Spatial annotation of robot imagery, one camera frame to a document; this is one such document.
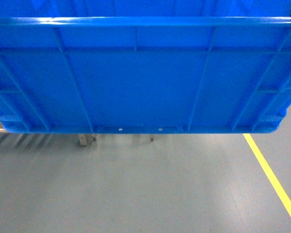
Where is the yellow floor line tape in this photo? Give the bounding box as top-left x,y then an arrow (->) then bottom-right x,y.
243,133 -> 291,219

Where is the blue plastic crate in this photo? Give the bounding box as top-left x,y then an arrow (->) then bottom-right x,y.
0,0 -> 291,134

